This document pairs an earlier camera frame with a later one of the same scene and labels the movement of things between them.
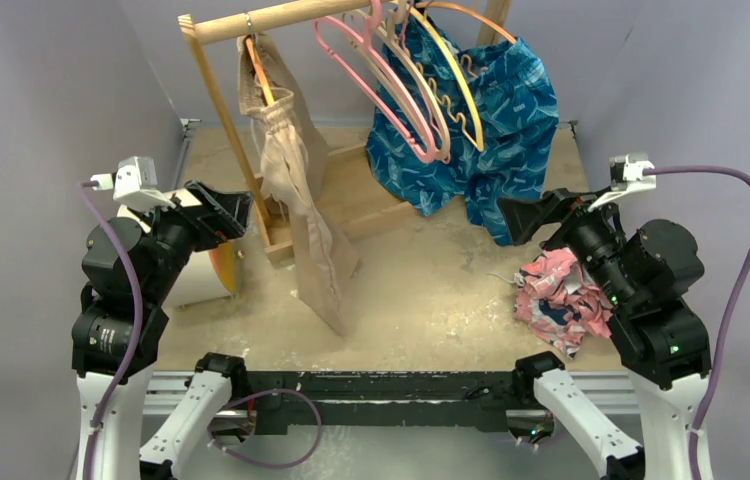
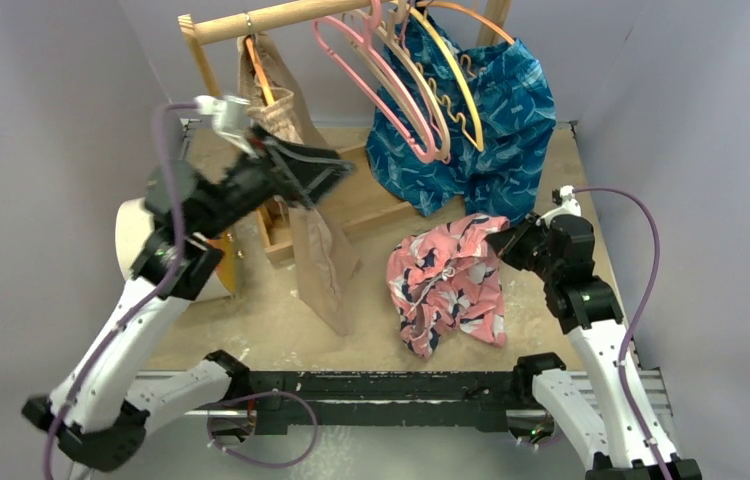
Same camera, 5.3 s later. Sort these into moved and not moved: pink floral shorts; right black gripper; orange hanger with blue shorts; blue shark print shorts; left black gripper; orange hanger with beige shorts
Moved: pink floral shorts; right black gripper; left black gripper
Not moved: orange hanger with blue shorts; orange hanger with beige shorts; blue shark print shorts
